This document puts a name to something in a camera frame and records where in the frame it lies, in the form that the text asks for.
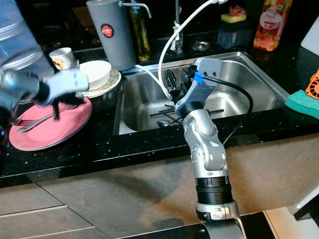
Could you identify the white cutting board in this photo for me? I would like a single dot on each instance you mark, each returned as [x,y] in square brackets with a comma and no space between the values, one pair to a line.
[311,35]

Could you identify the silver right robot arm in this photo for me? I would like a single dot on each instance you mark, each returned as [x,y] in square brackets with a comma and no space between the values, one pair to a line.
[209,149]

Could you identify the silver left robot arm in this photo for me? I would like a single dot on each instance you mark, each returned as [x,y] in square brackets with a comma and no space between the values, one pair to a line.
[20,87]

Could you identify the pink scrubber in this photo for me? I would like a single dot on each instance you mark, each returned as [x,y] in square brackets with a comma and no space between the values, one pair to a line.
[239,10]

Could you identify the olive oil glass bottle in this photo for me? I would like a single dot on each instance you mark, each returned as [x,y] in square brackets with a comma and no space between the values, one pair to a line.
[142,40]

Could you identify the grey water filter jug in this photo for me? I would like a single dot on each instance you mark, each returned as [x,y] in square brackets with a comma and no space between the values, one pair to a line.
[112,45]

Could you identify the yellow sponge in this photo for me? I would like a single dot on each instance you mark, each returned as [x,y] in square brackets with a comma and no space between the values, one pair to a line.
[232,18]

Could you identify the green sponge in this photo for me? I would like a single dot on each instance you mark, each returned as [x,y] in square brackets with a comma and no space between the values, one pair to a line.
[304,105]

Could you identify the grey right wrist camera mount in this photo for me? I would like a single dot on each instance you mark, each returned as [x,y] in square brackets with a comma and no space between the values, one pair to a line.
[204,87]

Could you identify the white printed cup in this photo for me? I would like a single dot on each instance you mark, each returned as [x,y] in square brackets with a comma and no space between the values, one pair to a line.
[62,59]

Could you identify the round metal countertop cap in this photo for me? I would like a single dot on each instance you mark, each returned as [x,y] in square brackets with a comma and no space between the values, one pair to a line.
[201,46]

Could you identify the pink plate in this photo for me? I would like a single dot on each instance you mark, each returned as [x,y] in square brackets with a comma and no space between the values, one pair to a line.
[50,137]

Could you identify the stainless steel sink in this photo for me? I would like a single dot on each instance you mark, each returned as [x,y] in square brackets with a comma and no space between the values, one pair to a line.
[249,69]

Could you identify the chrome kitchen faucet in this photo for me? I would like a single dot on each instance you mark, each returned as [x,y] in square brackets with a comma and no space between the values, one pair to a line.
[177,17]

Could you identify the silver fork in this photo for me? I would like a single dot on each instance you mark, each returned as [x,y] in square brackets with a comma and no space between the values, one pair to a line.
[35,123]

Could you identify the dark sponge holder dispenser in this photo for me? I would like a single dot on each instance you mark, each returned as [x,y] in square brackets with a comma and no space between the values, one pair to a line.
[234,36]

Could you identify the white bowl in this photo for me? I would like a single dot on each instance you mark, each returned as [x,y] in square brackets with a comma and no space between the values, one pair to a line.
[97,73]

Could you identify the silver spoon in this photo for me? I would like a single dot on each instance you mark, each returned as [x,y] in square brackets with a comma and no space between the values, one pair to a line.
[163,123]

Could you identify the orange soap pump bottle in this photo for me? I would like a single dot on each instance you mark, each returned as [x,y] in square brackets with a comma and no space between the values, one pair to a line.
[271,27]

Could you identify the black chopstick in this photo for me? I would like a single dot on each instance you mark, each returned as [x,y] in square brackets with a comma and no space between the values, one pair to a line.
[164,112]
[172,119]

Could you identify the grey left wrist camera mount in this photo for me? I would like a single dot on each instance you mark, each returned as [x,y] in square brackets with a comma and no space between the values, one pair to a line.
[72,79]

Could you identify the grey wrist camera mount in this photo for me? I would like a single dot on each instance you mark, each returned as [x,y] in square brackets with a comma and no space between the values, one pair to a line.
[72,79]
[204,87]

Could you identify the yellow floral patterned plate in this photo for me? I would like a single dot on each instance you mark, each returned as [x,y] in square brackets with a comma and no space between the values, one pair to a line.
[113,82]

